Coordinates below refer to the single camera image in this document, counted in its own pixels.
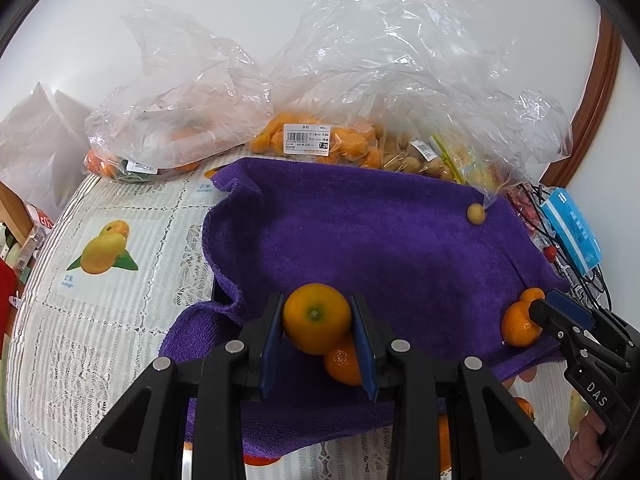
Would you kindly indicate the person's right hand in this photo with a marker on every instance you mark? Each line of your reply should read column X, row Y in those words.
column 585, row 440

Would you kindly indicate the large orange with green stem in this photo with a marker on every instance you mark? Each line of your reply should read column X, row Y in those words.
column 316, row 317

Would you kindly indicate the clear bag of oranges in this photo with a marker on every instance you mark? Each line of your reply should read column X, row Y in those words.
column 150, row 130

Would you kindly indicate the clear bag of longans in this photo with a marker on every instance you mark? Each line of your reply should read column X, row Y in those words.
column 425, row 160

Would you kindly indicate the fruit print tablecloth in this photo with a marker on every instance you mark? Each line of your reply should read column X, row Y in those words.
column 125, row 320

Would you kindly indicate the olive green round fruit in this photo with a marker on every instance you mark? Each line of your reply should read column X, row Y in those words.
column 475, row 213

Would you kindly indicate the white plastic bag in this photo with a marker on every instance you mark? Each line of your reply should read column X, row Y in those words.
column 35, row 145

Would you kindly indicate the packet of red fruit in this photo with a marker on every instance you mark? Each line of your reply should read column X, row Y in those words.
column 520, row 205

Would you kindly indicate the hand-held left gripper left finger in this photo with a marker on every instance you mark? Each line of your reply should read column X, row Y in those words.
column 270, row 345

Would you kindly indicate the small mandarin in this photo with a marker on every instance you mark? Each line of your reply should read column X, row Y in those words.
column 520, row 327
column 532, row 294
column 342, row 362

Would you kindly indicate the brown wooden door frame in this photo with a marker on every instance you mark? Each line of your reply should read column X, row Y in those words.
column 595, row 100

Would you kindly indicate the red paper bag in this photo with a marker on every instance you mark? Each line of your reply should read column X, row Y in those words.
column 6, row 292

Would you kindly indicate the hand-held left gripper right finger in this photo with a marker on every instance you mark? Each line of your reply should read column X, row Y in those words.
column 365, row 345

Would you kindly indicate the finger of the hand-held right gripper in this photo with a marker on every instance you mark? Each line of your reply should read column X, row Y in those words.
column 547, row 317
column 570, row 307

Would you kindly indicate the blue tissue box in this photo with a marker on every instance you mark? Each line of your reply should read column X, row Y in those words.
column 572, row 235

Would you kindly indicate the white bag with red print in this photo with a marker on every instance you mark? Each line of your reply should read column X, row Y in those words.
column 42, row 220

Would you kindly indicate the cherry tomato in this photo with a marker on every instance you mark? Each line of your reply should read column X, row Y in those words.
column 550, row 252

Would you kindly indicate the clear bag of kumquats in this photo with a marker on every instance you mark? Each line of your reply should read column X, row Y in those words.
column 320, row 140

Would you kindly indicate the purple towel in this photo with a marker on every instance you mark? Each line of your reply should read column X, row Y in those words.
column 375, row 240

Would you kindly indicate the clear bag with yellow contents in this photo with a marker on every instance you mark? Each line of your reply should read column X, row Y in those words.
column 472, row 167

